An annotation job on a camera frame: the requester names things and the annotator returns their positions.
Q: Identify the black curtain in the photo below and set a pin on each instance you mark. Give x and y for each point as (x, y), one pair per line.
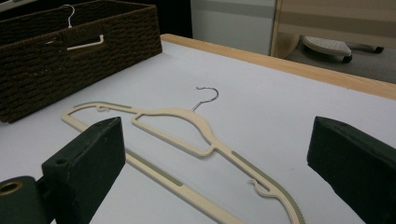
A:
(174, 15)

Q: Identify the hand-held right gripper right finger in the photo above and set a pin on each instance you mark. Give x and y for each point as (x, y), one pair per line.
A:
(355, 168)

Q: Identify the brown woven basket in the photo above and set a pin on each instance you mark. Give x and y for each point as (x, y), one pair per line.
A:
(109, 71)

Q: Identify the cream plastic clothes hanger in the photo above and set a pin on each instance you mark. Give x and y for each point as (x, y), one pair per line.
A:
(87, 45)
(186, 113)

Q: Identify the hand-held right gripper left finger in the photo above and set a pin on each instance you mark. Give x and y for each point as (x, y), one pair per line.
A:
(90, 161)

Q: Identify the white table cover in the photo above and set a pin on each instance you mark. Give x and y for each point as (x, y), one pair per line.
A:
(264, 109)

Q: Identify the white chair base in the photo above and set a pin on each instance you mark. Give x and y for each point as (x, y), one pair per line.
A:
(327, 45)

